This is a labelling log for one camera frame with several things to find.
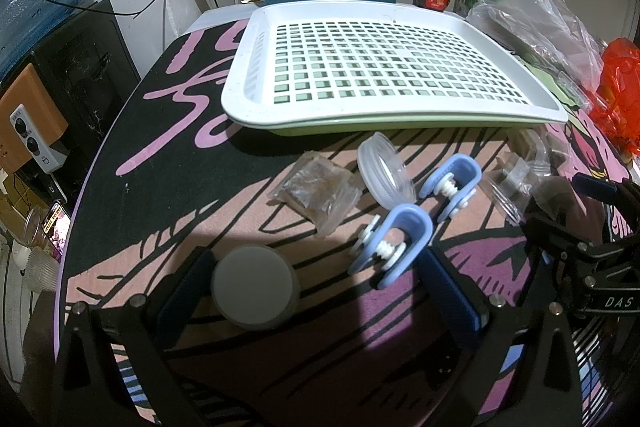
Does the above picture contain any white perforated plastic tray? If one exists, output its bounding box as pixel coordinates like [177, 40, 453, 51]
[221, 1, 569, 130]

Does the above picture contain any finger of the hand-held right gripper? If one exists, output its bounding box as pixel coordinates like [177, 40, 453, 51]
[522, 214, 583, 260]
[571, 172, 640, 230]

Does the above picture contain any clear plastic round lid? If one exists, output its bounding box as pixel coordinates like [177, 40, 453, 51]
[357, 132, 417, 208]

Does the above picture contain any smartphone with lit screen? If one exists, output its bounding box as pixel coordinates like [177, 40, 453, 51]
[42, 201, 71, 258]

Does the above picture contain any orange wooden box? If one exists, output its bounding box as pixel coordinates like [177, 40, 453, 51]
[0, 62, 69, 172]

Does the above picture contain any printed cartoon table mat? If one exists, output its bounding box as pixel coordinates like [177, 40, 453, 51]
[55, 14, 640, 427]

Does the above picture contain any blue clip with white screw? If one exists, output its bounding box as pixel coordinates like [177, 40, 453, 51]
[350, 203, 433, 291]
[417, 154, 483, 224]

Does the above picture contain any clear drinking glass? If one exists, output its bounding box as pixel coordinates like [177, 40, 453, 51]
[21, 206, 45, 249]

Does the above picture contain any light green plastic tray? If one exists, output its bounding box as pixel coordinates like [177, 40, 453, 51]
[235, 111, 567, 138]

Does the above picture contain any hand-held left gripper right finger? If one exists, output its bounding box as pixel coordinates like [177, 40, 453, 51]
[417, 249, 586, 427]

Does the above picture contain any clear plastic bag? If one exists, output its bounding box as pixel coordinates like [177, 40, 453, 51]
[465, 0, 607, 94]

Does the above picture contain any ribbed glass cup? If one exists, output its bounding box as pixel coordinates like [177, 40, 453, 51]
[24, 249, 62, 294]

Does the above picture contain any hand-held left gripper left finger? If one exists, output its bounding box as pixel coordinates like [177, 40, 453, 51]
[50, 247, 221, 427]

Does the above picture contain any orange plastic bag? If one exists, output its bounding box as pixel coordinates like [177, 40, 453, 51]
[587, 38, 640, 154]

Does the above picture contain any black water dispenser cabinet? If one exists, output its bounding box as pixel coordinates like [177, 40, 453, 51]
[30, 0, 142, 172]

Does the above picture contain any white switch box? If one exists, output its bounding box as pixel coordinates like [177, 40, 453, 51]
[10, 104, 60, 172]

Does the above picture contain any grey round cap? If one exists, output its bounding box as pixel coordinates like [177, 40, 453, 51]
[210, 245, 301, 333]

